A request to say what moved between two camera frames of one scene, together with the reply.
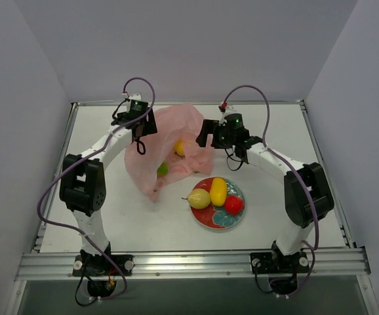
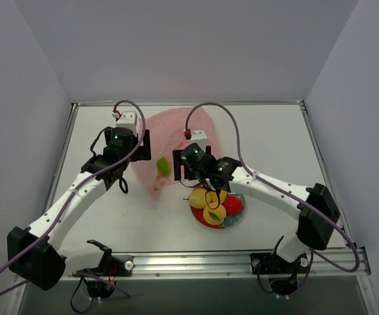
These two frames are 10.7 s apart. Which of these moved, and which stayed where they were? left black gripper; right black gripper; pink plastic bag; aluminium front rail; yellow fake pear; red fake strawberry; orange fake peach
Moved: orange fake peach; right black gripper; pink plastic bag; left black gripper
Stayed: aluminium front rail; yellow fake pear; red fake strawberry
